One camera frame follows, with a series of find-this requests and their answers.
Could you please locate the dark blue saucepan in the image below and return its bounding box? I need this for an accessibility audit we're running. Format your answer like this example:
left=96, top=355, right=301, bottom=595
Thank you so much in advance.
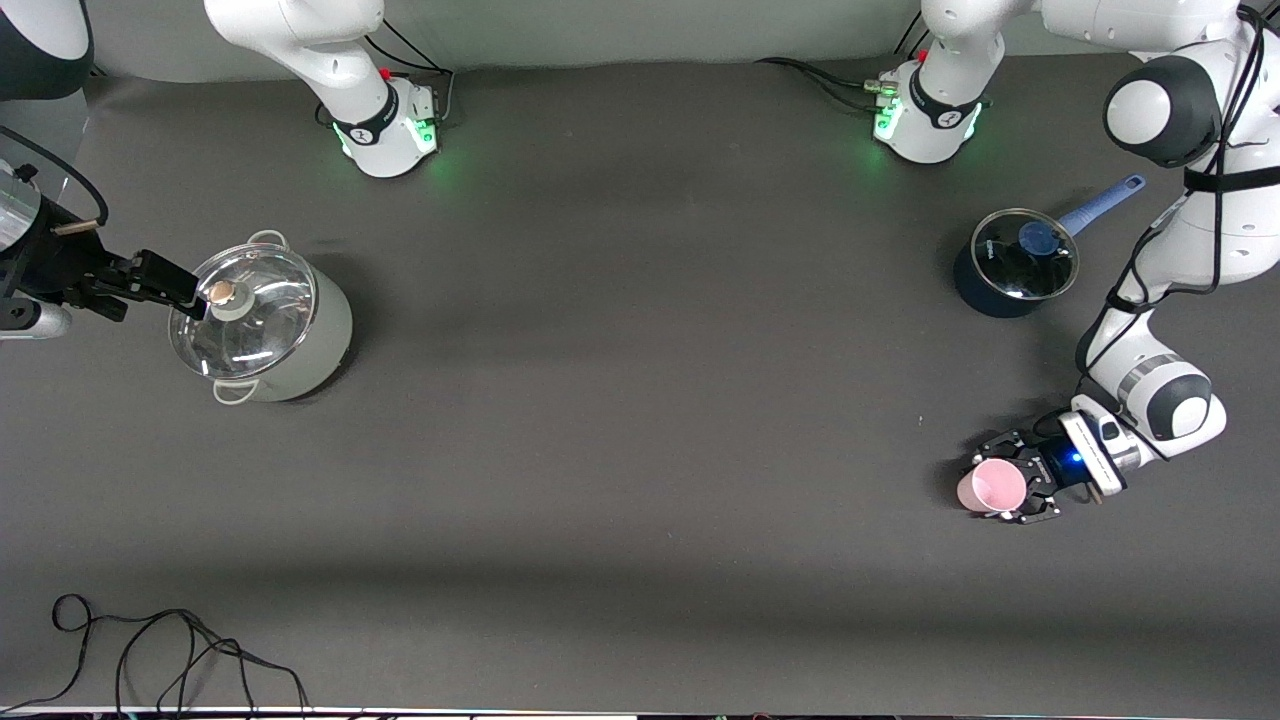
left=952, top=175, right=1148, bottom=319

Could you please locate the glass lid with copper knob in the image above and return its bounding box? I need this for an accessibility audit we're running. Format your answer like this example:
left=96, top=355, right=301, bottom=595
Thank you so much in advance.
left=168, top=243, right=318, bottom=381

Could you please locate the grey pot with loop handles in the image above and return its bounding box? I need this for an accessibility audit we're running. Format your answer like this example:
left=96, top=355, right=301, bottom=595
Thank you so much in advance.
left=168, top=230, right=353, bottom=406

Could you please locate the loose black table cable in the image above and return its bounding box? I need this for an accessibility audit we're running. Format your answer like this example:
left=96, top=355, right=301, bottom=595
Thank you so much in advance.
left=0, top=593, right=311, bottom=716

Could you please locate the black base cable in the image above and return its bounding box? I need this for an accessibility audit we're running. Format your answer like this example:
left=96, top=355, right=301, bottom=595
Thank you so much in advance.
left=755, top=57, right=891, bottom=113
left=362, top=18, right=458, bottom=126
left=893, top=10, right=931, bottom=61

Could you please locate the pink plastic cup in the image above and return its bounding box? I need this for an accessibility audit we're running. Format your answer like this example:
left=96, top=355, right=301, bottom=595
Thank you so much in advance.
left=957, top=458, right=1029, bottom=517

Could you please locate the black left arm strap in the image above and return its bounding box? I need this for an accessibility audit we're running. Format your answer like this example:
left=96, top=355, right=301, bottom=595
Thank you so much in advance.
left=1183, top=165, right=1280, bottom=197

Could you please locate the glass lid with blue knob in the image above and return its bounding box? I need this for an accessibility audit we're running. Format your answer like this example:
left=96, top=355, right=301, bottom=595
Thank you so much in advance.
left=972, top=208, right=1081, bottom=301

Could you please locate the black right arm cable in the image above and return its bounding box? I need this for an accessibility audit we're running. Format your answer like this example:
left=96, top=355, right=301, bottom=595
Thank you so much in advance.
left=0, top=126, right=109, bottom=229

